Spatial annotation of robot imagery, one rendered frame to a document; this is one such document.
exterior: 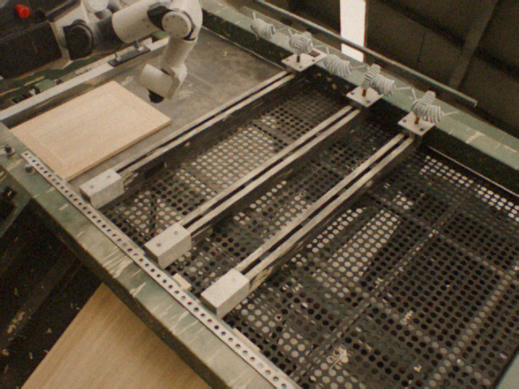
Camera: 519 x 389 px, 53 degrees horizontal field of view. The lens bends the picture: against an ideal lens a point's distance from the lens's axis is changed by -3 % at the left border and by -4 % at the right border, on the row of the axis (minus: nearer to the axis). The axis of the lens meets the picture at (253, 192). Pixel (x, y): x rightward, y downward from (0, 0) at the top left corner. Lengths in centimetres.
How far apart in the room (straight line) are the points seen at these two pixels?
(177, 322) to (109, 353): 43
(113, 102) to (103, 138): 22
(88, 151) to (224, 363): 96
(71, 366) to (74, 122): 89
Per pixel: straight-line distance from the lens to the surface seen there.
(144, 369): 172
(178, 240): 155
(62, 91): 226
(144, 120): 207
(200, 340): 139
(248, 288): 149
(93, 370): 181
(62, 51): 170
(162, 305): 145
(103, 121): 209
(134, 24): 151
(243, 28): 250
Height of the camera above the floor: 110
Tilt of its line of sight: 5 degrees up
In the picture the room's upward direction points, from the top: 37 degrees clockwise
